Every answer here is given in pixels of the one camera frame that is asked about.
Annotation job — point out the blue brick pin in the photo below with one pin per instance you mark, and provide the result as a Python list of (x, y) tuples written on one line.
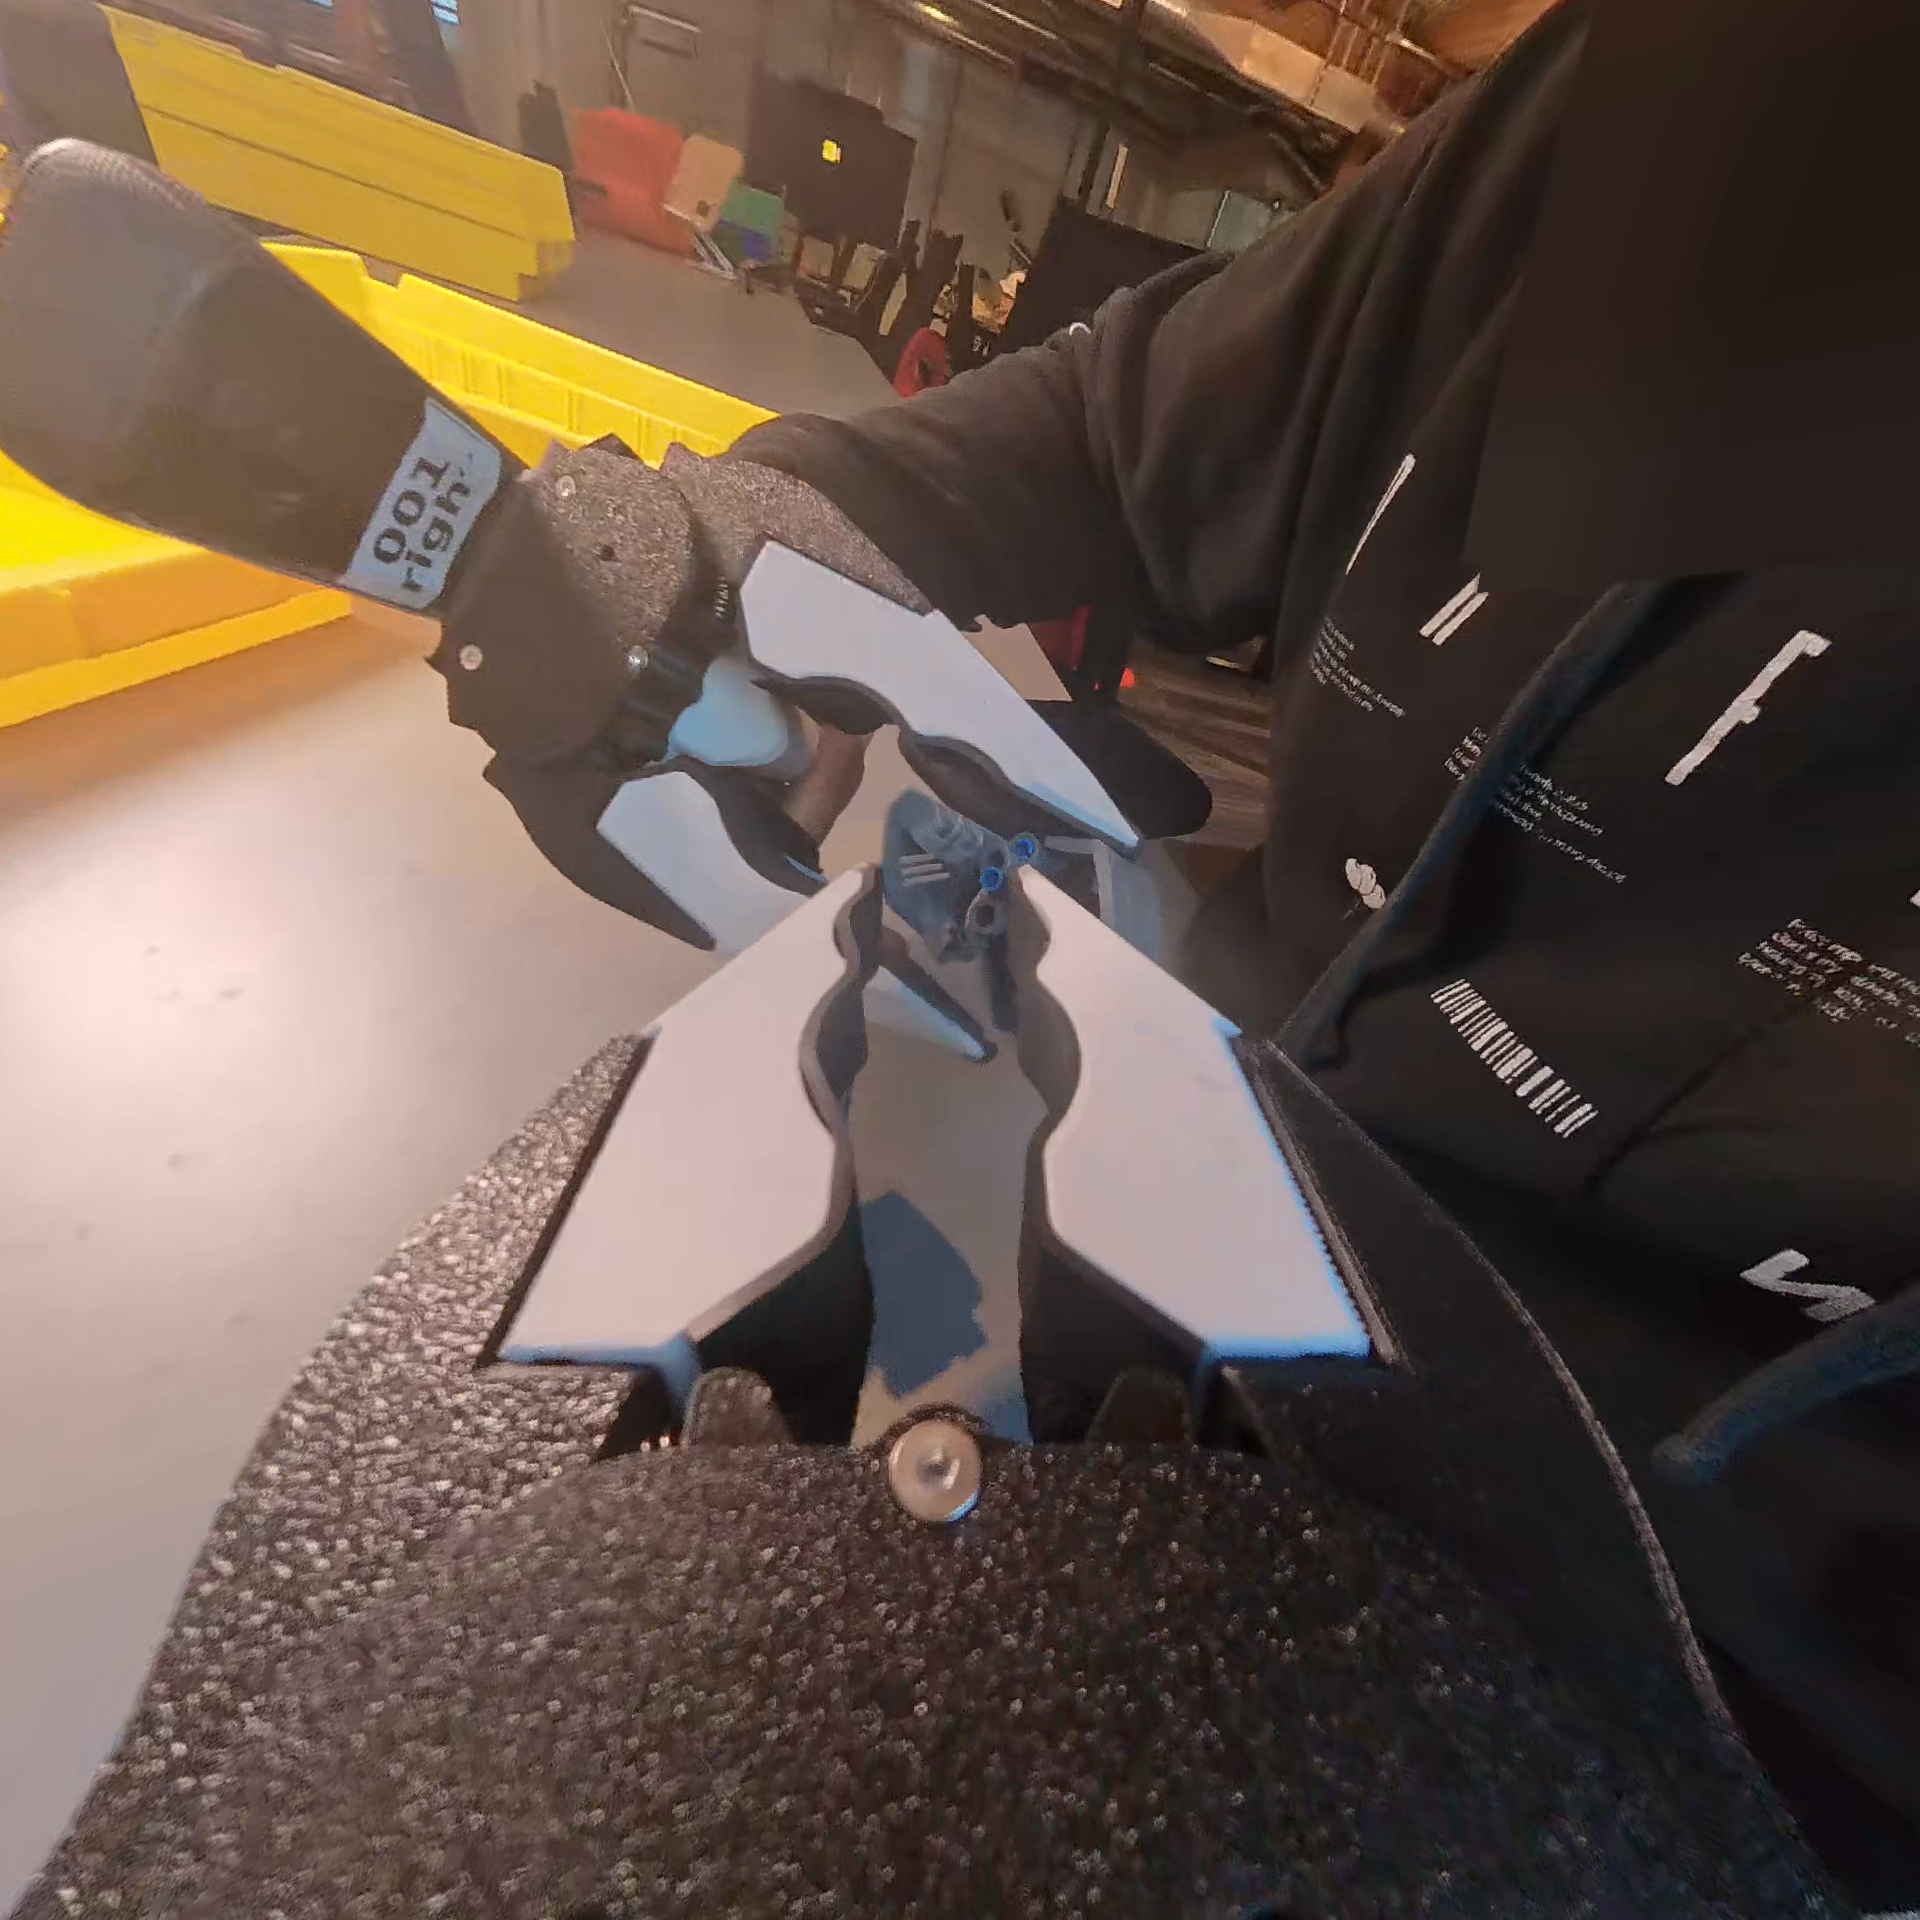
[(1001, 870)]

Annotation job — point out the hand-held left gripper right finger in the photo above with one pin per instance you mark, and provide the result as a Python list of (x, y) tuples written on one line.
[(1185, 1184)]

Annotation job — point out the red bean bag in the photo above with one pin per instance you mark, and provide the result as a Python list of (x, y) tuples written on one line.
[(628, 173)]

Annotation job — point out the person's right forearm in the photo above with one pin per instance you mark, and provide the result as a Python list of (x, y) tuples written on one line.
[(1080, 452)]

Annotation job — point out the grey desk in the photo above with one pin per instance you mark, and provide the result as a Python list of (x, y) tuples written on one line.
[(299, 974)]

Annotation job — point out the person's black hoodie torso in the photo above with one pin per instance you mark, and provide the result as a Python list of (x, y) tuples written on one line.
[(1576, 750)]

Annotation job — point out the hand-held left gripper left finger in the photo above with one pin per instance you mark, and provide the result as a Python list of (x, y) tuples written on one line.
[(690, 1184)]

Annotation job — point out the red chair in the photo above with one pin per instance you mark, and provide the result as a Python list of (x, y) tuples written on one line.
[(927, 360)]

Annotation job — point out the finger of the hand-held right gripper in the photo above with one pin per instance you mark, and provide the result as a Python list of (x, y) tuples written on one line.
[(902, 661), (690, 855)]

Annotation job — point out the person's right hand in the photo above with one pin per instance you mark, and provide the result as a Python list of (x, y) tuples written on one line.
[(826, 781)]

